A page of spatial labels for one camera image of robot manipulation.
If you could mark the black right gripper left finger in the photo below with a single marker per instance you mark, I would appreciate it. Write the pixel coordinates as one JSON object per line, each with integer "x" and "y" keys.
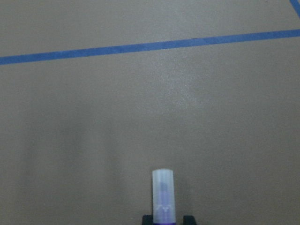
{"x": 147, "y": 220}

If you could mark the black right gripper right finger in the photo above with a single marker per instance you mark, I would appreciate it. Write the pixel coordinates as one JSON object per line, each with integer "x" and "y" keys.
{"x": 189, "y": 220}

